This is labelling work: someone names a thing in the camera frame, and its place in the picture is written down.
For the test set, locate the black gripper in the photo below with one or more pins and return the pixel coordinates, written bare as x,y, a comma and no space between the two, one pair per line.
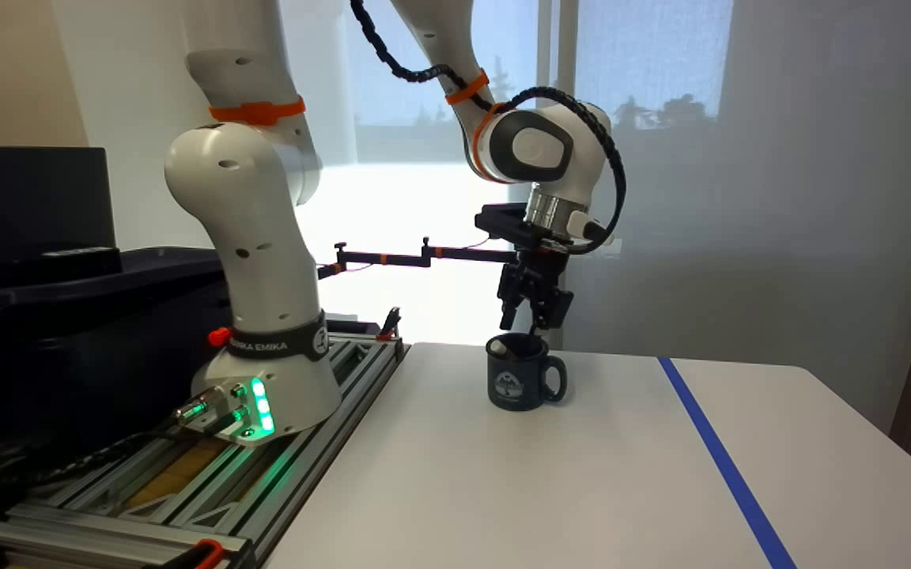
540,276

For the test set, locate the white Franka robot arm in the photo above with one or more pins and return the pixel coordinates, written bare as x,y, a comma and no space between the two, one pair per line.
254,211

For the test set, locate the dark green speckled mug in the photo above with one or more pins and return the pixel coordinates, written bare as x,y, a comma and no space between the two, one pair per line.
520,378

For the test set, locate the black rod with orange joints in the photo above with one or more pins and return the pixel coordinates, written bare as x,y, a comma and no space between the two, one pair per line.
394,257

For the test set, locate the blue tape line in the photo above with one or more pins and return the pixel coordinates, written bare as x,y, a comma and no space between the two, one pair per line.
724,463

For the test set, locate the red round button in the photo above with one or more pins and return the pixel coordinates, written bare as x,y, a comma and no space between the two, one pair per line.
220,336

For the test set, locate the black plastic bin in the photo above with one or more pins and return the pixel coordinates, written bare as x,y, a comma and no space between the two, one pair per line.
86,349

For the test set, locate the black monitor with blue light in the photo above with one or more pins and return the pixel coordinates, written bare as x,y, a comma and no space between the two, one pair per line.
32,211

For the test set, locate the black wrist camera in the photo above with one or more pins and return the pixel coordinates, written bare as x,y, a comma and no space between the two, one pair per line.
502,224

